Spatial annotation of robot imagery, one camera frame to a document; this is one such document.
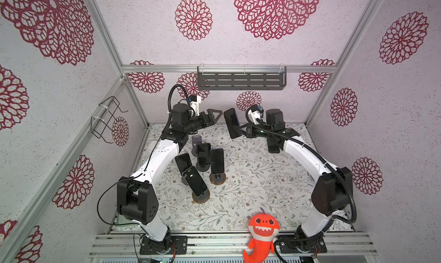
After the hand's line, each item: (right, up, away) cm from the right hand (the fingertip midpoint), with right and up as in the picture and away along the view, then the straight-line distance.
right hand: (237, 127), depth 81 cm
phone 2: (-10, -17, +6) cm, 20 cm away
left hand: (-9, +5, -4) cm, 11 cm away
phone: (-20, -25, -2) cm, 32 cm away
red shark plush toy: (+10, -43, -11) cm, 45 cm away
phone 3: (-18, -17, +23) cm, 33 cm away
